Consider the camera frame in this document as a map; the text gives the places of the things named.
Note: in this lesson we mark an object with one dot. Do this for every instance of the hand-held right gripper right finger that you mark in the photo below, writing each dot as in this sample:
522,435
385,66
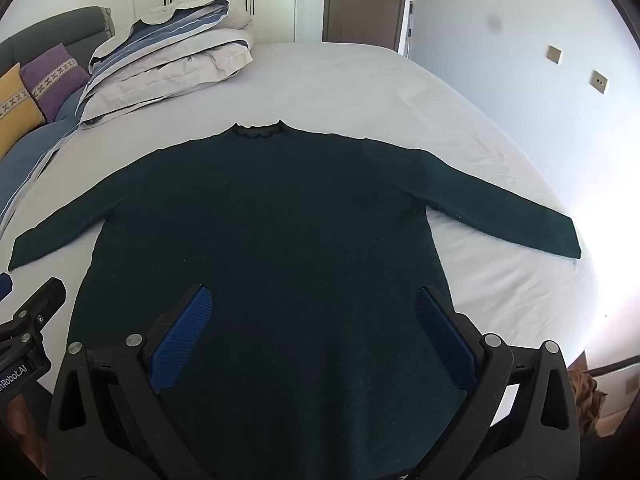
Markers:
442,330

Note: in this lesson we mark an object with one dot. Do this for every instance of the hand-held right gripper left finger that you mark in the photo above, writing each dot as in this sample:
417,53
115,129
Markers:
187,317

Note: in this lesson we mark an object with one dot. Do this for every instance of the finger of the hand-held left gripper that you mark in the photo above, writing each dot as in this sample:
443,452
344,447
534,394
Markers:
4,287
42,300

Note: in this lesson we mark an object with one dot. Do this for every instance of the dark green sweater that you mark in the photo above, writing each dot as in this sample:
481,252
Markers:
280,240

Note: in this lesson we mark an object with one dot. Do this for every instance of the person's left hand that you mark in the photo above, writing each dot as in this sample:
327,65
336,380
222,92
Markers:
21,417

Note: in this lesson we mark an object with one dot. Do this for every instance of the blue bed cover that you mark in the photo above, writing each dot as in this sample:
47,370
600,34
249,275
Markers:
35,155

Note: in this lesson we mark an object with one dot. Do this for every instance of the brown furry object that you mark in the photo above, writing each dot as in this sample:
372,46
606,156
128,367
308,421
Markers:
584,400

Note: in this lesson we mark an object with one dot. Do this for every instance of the yellow patterned pillow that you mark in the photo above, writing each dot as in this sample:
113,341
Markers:
17,105

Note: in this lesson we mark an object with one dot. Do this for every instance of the purple patterned pillow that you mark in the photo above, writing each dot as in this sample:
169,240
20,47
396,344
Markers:
52,77

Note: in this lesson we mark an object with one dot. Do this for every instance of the folded white blue duvet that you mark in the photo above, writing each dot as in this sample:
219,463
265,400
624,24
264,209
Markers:
170,60

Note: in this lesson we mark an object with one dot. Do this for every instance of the white bed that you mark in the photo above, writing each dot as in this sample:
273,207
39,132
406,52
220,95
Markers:
360,85

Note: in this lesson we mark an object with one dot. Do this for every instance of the grey green headboard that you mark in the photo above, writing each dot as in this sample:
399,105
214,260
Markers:
55,27

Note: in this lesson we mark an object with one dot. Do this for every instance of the brown wooden door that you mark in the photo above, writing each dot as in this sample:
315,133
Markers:
365,0

